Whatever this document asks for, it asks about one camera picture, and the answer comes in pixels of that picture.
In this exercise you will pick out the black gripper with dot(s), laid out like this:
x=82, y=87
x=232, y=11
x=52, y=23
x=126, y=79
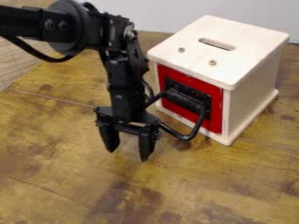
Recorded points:
x=126, y=116

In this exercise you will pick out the red wooden drawer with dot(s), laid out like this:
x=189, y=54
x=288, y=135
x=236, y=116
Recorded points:
x=197, y=89

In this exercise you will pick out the black metal drawer handle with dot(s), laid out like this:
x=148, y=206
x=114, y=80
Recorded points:
x=186, y=107

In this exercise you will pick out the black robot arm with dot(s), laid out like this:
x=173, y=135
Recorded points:
x=57, y=33

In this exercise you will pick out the white wooden box cabinet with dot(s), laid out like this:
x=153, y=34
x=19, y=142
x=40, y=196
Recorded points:
x=229, y=60

